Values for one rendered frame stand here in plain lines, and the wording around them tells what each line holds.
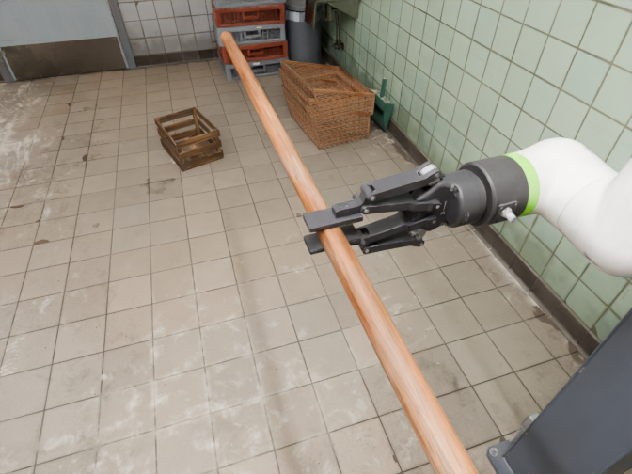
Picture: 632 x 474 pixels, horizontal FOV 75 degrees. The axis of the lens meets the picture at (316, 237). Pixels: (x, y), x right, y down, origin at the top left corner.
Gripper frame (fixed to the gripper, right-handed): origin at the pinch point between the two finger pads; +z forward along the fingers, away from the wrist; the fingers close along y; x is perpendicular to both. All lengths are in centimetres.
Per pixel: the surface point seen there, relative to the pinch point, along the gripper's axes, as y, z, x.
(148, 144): 119, 48, 250
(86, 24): 77, 84, 403
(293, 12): 71, -94, 350
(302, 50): 102, -99, 346
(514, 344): 120, -96, 28
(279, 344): 119, 0, 60
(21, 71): 110, 151, 404
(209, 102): 120, -4, 305
